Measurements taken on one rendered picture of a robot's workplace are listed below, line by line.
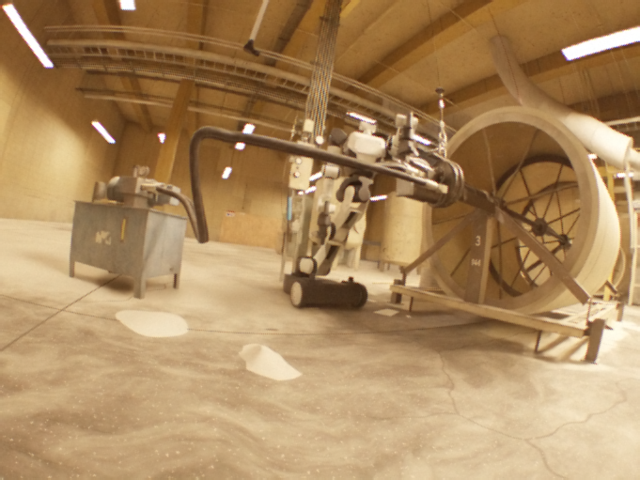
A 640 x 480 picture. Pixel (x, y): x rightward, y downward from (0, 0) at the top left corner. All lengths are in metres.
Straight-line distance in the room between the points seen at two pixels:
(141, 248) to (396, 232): 6.72
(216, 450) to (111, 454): 0.22
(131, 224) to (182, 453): 1.40
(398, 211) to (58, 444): 7.66
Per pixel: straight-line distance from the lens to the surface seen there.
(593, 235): 1.98
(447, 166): 1.73
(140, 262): 1.73
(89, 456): 0.64
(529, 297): 2.08
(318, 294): 1.99
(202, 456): 0.63
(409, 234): 7.66
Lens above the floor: 0.44
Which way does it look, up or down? 2 degrees up
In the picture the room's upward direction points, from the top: 7 degrees clockwise
